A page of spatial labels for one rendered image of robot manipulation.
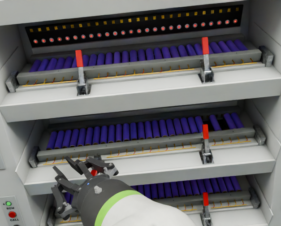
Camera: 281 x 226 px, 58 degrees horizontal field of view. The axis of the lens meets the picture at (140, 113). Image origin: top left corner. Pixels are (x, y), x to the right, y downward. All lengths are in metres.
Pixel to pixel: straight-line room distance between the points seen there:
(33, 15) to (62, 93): 0.16
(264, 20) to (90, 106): 0.45
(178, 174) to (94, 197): 0.29
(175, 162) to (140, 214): 0.34
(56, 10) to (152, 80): 0.24
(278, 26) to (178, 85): 0.25
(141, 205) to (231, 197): 0.50
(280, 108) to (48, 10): 0.52
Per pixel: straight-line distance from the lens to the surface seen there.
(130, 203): 0.35
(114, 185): 0.40
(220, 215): 0.80
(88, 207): 0.40
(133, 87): 0.56
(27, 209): 0.74
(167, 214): 0.31
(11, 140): 0.65
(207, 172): 0.66
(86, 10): 0.53
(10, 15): 0.57
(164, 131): 0.69
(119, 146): 0.66
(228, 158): 0.67
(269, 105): 0.69
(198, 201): 0.78
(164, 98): 0.55
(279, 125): 0.66
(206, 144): 0.64
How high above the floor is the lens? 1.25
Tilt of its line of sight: 21 degrees down
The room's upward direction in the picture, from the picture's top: 6 degrees counter-clockwise
